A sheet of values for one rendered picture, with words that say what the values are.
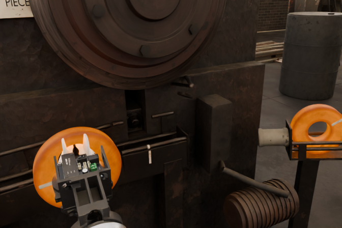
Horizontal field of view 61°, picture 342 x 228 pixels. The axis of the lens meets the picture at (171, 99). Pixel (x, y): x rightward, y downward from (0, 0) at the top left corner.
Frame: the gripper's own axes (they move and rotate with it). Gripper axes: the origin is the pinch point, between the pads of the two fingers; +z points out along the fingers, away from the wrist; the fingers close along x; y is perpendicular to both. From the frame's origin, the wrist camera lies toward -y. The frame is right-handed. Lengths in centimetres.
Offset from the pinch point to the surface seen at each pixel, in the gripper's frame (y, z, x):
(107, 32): 16.5, 12.6, -10.0
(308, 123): -13, 2, -67
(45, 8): 18.9, 22.0, 0.4
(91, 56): 9.4, 17.7, -7.3
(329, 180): -95, 24, -147
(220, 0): 19, 22, -42
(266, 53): -150, 286, -334
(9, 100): -4.1, 26.2, 11.7
